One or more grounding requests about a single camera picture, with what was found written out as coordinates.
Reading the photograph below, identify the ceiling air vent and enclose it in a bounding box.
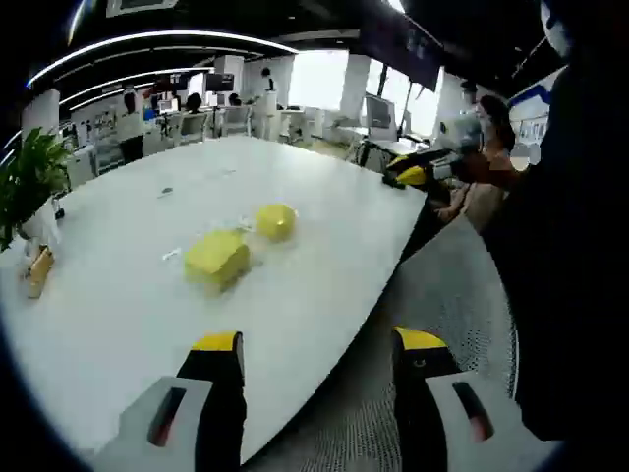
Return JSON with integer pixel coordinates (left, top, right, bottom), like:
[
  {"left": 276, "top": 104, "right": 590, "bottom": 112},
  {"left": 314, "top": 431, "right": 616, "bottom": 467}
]
[{"left": 104, "top": 0, "right": 181, "bottom": 19}]

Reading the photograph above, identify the yellow square silicone block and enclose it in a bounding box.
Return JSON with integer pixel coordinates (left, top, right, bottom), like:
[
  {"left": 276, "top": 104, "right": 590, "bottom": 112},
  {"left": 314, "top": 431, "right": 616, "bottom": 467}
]
[{"left": 183, "top": 229, "right": 254, "bottom": 297}]

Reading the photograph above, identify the green potted plant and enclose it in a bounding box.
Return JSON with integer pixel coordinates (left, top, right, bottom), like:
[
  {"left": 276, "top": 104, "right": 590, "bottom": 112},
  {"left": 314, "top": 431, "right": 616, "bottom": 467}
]
[{"left": 0, "top": 126, "right": 75, "bottom": 253}]

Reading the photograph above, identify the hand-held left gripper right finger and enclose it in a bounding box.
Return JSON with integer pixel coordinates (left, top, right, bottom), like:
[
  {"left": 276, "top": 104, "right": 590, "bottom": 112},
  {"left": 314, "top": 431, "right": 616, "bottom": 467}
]
[{"left": 391, "top": 326, "right": 562, "bottom": 472}]

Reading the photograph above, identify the white plant pot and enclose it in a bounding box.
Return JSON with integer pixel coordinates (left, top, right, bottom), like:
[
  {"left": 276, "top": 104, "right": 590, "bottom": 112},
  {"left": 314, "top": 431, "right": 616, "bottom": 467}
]
[{"left": 20, "top": 198, "right": 64, "bottom": 258}]

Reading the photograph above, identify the person's right hand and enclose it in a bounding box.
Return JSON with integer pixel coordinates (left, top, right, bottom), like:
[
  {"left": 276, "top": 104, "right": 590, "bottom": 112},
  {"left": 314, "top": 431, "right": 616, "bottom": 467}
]
[{"left": 454, "top": 149, "right": 522, "bottom": 191}]

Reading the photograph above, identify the yellow round silicone block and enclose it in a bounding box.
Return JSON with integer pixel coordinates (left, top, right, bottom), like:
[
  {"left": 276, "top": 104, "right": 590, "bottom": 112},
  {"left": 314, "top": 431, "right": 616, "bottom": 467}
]
[{"left": 255, "top": 202, "right": 300, "bottom": 244}]

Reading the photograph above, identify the tan cardboard box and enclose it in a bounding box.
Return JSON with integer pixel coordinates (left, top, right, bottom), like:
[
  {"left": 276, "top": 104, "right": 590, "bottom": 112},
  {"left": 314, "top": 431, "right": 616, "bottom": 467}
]
[{"left": 25, "top": 244, "right": 57, "bottom": 300}]

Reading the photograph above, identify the person's dark torso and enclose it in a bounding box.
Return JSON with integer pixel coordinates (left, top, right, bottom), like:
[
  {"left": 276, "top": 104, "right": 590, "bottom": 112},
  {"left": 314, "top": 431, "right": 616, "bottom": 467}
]
[{"left": 484, "top": 62, "right": 629, "bottom": 443}]

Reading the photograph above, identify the computer monitor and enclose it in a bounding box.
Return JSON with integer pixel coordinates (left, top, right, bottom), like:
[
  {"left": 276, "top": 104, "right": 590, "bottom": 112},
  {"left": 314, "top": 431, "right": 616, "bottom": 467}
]
[{"left": 365, "top": 94, "right": 399, "bottom": 145}]

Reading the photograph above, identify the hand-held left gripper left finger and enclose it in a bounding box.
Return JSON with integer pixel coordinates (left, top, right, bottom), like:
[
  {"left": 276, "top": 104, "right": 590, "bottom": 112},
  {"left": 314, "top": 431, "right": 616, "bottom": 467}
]
[{"left": 92, "top": 329, "right": 249, "bottom": 472}]

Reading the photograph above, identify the white office chair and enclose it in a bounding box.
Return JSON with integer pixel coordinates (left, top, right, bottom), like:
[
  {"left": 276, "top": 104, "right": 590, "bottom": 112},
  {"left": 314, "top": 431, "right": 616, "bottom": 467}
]
[
  {"left": 177, "top": 113, "right": 208, "bottom": 148},
  {"left": 221, "top": 104, "right": 256, "bottom": 140}
]

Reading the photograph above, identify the person's head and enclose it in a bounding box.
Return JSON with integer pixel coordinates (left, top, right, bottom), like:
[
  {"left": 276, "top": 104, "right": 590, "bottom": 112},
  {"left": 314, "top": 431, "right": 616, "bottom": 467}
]
[{"left": 538, "top": 0, "right": 580, "bottom": 59}]

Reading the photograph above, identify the grey mesh office chair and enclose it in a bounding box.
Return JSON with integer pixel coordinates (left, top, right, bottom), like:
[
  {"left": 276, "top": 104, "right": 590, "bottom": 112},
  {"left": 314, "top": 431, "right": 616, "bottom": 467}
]
[{"left": 392, "top": 214, "right": 520, "bottom": 405}]

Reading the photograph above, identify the dark hanging screen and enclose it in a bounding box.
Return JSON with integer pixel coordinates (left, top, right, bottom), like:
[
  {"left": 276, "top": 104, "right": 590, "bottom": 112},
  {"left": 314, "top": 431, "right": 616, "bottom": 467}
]
[{"left": 360, "top": 13, "right": 444, "bottom": 93}]

